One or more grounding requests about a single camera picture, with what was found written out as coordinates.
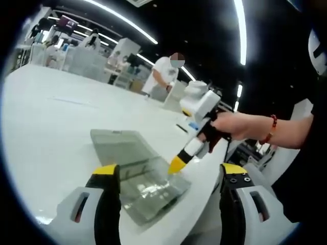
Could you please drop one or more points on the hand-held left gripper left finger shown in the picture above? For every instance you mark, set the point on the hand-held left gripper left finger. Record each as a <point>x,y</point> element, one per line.
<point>84,217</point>

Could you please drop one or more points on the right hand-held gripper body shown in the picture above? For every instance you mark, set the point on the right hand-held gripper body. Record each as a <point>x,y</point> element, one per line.
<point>201,107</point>

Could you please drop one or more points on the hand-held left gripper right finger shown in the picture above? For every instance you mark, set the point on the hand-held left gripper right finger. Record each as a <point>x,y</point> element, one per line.
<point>255,211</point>

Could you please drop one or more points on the clear grey guide fixture box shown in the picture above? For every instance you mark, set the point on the clear grey guide fixture box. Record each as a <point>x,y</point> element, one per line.
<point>120,145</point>

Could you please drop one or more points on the person's right hand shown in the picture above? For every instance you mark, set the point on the person's right hand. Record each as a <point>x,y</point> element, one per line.
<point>240,126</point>

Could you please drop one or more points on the blue packet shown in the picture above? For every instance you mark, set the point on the blue packet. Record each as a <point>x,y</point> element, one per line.
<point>193,125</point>

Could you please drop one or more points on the black pen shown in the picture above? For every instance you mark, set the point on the black pen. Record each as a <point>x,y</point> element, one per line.
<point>182,127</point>

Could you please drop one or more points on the white partition panel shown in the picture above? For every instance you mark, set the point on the white partition panel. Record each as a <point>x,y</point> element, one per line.
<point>176,97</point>

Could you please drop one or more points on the person's black shirt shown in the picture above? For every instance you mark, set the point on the person's black shirt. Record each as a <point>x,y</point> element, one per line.
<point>311,166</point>

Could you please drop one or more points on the ceiling light strip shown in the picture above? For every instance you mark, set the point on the ceiling light strip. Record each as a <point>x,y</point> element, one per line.
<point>122,21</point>
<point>240,30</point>

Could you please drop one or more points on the white worn device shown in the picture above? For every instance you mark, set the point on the white worn device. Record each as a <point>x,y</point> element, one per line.
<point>313,58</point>

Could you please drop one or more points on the ceiling air conditioner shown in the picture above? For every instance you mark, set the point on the ceiling air conditioner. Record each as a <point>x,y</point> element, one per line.
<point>139,2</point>

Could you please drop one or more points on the grey mesh desk partition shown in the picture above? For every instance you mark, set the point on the grey mesh desk partition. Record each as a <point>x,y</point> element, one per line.
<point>84,63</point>

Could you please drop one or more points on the dark wall screen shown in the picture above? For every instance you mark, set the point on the dark wall screen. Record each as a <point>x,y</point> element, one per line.
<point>67,21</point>

